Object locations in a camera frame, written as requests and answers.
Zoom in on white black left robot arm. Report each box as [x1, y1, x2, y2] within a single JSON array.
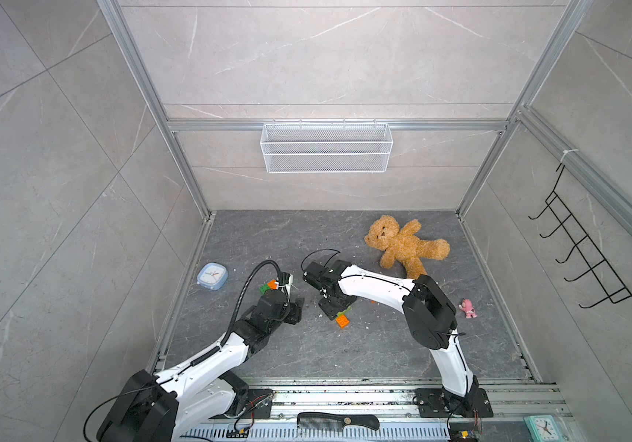
[[95, 274, 304, 441]]

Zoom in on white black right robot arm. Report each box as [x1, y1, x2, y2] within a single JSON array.
[[302, 260, 477, 401]]

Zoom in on light blue alarm clock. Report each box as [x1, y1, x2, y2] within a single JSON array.
[[196, 263, 229, 290]]

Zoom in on brown teddy bear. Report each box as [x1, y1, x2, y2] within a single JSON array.
[[364, 215, 451, 280]]

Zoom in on black comb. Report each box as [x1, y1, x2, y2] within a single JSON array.
[[297, 412, 380, 432]]

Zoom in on pink small toy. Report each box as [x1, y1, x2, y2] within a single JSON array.
[[459, 298, 477, 319]]

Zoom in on teal square clock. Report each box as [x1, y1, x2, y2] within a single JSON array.
[[524, 414, 564, 442]]

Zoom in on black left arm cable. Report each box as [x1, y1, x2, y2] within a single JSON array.
[[220, 259, 284, 346]]

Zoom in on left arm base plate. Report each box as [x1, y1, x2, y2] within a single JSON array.
[[223, 389, 275, 419]]

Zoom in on white wire mesh basket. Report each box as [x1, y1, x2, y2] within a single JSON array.
[[260, 123, 394, 174]]

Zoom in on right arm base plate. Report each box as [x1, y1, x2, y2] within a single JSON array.
[[413, 386, 494, 418]]

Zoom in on black wall hook rack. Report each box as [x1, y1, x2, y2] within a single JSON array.
[[527, 164, 632, 309]]

